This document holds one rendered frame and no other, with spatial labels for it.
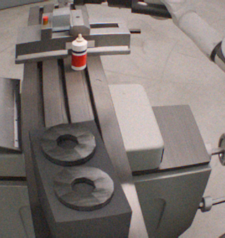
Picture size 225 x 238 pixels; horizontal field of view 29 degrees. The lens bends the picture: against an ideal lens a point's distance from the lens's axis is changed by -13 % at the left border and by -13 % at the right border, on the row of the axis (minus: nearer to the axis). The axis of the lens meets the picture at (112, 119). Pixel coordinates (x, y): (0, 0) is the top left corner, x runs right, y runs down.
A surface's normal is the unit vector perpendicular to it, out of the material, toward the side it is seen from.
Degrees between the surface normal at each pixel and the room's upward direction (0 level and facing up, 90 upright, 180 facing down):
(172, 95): 0
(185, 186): 90
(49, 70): 0
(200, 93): 0
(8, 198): 90
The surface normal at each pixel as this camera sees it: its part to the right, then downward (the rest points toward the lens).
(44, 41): 0.14, 0.63
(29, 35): 0.04, -0.77
